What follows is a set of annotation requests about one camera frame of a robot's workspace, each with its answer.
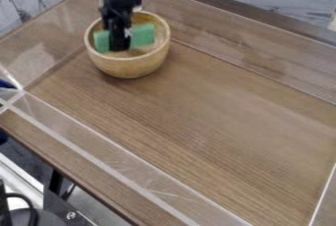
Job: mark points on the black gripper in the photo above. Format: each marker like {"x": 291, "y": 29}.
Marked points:
{"x": 119, "y": 26}

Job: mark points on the green rectangular block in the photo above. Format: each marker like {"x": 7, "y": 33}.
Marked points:
{"x": 141, "y": 37}

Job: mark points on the light brown wooden bowl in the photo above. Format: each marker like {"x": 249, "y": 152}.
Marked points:
{"x": 143, "y": 59}

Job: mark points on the blue object at edge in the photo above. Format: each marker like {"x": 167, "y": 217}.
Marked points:
{"x": 5, "y": 84}

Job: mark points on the black table leg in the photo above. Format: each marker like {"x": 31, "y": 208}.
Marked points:
{"x": 55, "y": 182}

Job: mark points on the clear acrylic tray wall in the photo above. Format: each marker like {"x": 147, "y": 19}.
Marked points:
{"x": 219, "y": 141}

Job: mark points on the black metal base plate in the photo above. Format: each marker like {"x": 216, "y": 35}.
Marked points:
{"x": 57, "y": 206}

